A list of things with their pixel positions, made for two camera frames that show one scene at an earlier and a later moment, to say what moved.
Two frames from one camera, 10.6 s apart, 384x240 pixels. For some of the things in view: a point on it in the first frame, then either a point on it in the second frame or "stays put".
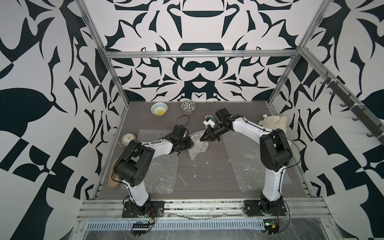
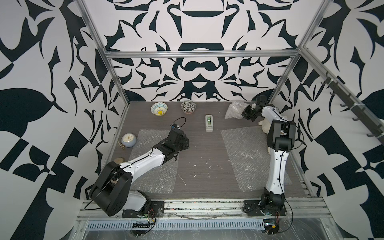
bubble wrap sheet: (162, 177) stays put
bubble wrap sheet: (199, 146) to (236, 109)
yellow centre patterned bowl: (159, 108) stays put
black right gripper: (209, 136) to (246, 113)
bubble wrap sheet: (245, 153) stays put
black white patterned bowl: (188, 107) stays put
